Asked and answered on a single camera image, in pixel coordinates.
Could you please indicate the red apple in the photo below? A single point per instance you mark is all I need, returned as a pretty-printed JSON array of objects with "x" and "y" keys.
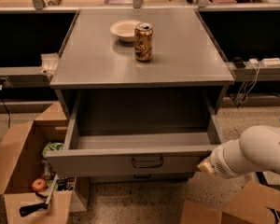
[{"x": 39, "y": 185}]

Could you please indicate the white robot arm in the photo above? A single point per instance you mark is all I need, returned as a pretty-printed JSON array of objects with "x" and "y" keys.
[{"x": 256, "y": 150}]

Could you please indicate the green snack bag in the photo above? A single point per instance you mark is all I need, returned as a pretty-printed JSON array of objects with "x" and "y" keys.
[{"x": 51, "y": 146}]

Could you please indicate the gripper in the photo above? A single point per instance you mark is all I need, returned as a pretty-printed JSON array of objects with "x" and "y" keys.
[{"x": 220, "y": 161}]

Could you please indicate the black chair leg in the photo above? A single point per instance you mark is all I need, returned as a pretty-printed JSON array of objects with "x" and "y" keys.
[{"x": 261, "y": 178}]

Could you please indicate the cardboard box right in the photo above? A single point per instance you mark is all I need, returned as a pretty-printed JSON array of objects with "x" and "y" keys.
[{"x": 253, "y": 204}]

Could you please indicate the white power strip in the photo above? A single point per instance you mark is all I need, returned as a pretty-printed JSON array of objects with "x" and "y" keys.
[{"x": 271, "y": 62}]

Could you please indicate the black drawer handle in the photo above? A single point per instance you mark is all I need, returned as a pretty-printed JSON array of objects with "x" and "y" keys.
[{"x": 147, "y": 162}]

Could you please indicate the grey top drawer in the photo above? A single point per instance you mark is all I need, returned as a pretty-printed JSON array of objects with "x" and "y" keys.
[{"x": 109, "y": 128}]

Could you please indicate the black handled tool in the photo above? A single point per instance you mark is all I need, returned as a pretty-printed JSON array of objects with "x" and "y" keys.
[{"x": 29, "y": 209}]

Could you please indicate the open cardboard box left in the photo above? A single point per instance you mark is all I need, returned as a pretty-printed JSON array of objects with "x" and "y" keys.
[{"x": 20, "y": 165}]

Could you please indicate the grey metal cabinet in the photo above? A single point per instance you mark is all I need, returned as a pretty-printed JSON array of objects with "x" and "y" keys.
[{"x": 141, "y": 89}]

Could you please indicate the gold drink can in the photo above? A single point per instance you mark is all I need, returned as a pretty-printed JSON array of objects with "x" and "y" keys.
[{"x": 143, "y": 34}]

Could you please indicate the white paper bowl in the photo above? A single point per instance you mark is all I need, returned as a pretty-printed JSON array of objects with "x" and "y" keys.
[{"x": 124, "y": 30}]

